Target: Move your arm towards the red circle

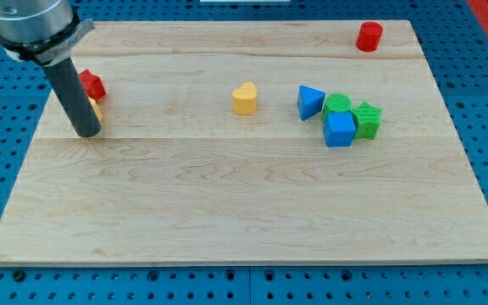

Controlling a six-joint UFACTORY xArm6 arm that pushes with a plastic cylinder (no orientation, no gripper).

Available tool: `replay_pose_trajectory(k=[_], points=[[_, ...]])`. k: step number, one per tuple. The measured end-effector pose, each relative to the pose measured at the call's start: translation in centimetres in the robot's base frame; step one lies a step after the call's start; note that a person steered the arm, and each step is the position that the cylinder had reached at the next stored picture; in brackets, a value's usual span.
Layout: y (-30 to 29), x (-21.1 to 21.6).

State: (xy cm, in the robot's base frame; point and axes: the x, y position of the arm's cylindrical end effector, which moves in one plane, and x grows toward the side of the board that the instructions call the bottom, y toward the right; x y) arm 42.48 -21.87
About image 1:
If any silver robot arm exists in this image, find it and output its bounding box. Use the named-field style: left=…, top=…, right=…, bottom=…
left=0, top=0, right=95, bottom=67

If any wooden board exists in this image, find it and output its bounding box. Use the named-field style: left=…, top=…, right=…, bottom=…
left=0, top=20, right=488, bottom=267

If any yellow heart block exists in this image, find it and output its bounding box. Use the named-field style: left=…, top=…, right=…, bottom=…
left=232, top=82, right=258, bottom=115

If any blue triangle block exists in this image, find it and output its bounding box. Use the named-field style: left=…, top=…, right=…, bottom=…
left=297, top=86, right=325, bottom=121

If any blue cube block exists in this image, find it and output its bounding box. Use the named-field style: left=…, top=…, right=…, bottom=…
left=324, top=112, right=356, bottom=147

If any green cylinder block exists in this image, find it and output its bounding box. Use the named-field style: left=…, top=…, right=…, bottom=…
left=322, top=93, right=352, bottom=122

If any green star block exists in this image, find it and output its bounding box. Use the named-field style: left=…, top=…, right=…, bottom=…
left=350, top=101, right=382, bottom=140

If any yellow block behind rod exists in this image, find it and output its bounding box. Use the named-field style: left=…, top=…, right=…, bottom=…
left=89, top=97, right=103, bottom=122

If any red star block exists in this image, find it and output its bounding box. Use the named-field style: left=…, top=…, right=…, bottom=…
left=79, top=69, right=107, bottom=102

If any red cylinder block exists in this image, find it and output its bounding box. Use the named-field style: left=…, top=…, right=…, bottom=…
left=356, top=21, right=383, bottom=52

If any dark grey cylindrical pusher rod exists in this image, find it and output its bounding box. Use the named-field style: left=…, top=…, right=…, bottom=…
left=42, top=58, right=101, bottom=137

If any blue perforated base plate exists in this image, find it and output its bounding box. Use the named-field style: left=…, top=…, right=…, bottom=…
left=0, top=0, right=488, bottom=304

